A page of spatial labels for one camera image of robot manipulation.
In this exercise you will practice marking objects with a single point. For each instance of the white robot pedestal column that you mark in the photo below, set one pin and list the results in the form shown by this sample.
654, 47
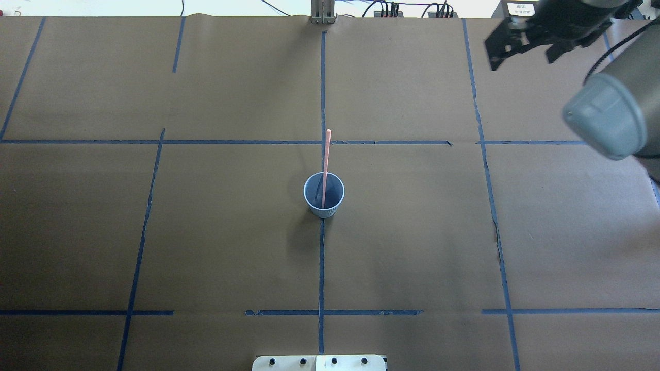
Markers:
321, 362

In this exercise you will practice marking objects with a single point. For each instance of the black rectangular box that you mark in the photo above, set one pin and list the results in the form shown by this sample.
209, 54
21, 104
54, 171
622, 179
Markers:
516, 9

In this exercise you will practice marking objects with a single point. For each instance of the blue ribbed cup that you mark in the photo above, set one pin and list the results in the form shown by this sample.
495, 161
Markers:
312, 194

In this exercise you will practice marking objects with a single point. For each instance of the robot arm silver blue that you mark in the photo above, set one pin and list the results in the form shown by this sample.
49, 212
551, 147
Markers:
616, 110

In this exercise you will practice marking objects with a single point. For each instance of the aluminium frame post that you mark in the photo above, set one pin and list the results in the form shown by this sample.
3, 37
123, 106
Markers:
322, 12

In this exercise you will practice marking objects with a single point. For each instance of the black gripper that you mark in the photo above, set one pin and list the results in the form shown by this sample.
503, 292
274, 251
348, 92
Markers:
573, 21

